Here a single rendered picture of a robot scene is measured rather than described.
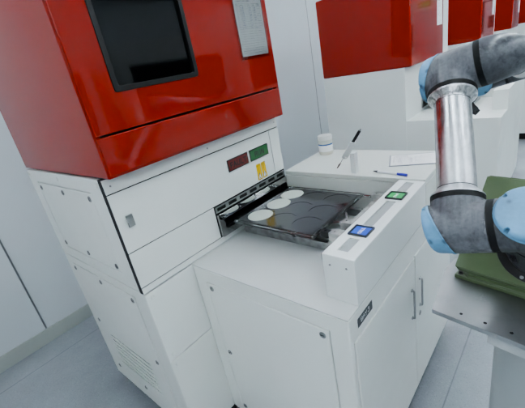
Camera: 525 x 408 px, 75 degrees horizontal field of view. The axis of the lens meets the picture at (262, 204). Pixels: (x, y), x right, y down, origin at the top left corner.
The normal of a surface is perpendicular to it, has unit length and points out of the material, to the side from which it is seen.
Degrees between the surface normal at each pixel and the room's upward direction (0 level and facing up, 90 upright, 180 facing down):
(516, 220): 43
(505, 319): 0
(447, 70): 49
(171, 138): 90
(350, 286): 90
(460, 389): 0
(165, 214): 90
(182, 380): 90
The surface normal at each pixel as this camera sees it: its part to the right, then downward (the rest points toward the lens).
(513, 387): -0.84, 0.34
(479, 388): -0.18, -0.91
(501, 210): -0.55, -0.40
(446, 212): -0.72, -0.30
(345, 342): -0.63, 0.40
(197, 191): 0.75, 0.11
